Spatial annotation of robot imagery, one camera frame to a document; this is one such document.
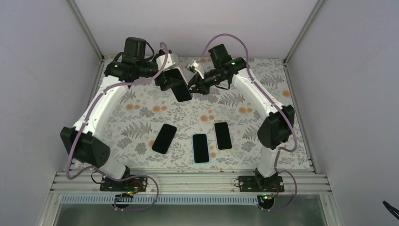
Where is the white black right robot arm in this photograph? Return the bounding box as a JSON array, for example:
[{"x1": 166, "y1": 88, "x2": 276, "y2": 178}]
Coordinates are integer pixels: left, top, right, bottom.
[{"x1": 186, "y1": 44, "x2": 295, "y2": 192}]

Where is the black object at corner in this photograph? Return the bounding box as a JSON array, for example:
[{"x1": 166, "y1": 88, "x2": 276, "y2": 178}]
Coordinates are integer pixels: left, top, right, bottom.
[{"x1": 382, "y1": 201, "x2": 399, "y2": 220}]

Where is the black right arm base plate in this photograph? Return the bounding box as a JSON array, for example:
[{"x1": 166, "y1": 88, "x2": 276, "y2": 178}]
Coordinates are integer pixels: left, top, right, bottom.
[{"x1": 238, "y1": 175, "x2": 285, "y2": 193}]

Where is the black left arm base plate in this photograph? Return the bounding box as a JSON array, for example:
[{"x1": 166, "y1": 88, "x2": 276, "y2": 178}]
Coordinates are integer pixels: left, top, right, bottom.
[{"x1": 99, "y1": 177, "x2": 148, "y2": 193}]

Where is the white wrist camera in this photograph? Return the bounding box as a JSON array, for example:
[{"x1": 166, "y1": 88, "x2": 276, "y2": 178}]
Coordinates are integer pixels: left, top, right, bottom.
[
  {"x1": 155, "y1": 53, "x2": 179, "y2": 71},
  {"x1": 186, "y1": 60, "x2": 205, "y2": 79}
]

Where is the aluminium mounting rail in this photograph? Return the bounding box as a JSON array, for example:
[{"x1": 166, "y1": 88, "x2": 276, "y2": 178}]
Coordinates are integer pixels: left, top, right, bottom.
[{"x1": 50, "y1": 169, "x2": 332, "y2": 195}]

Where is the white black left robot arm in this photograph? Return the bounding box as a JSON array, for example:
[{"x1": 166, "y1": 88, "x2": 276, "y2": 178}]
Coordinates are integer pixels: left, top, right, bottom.
[{"x1": 60, "y1": 37, "x2": 172, "y2": 191}]

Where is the black phone in black case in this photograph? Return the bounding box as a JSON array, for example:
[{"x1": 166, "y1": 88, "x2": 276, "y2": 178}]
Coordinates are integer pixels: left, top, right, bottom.
[{"x1": 152, "y1": 124, "x2": 177, "y2": 154}]

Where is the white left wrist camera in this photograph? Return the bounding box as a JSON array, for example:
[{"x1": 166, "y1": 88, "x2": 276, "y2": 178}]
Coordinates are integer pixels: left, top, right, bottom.
[{"x1": 155, "y1": 53, "x2": 179, "y2": 71}]

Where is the floral patterned table mat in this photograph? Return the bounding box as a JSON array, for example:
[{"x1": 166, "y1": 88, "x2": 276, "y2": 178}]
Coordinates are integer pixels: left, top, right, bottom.
[{"x1": 74, "y1": 55, "x2": 312, "y2": 170}]

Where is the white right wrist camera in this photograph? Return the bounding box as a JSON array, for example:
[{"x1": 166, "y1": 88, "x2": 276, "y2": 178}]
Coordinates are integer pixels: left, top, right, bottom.
[{"x1": 186, "y1": 60, "x2": 205, "y2": 79}]

